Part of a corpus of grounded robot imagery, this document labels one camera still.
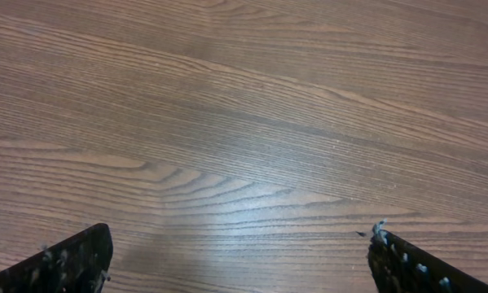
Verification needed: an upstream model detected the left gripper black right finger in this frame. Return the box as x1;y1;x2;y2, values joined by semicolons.
358;220;488;293

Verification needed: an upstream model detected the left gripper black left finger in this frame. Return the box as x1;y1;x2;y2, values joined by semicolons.
0;223;113;293

